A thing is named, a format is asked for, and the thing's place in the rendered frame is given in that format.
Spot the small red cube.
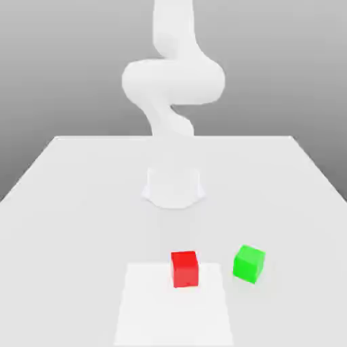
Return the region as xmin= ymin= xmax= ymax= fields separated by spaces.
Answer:
xmin=170 ymin=250 xmax=200 ymax=289

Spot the small green cube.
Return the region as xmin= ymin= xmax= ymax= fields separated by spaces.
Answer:
xmin=232 ymin=244 xmax=266 ymax=285

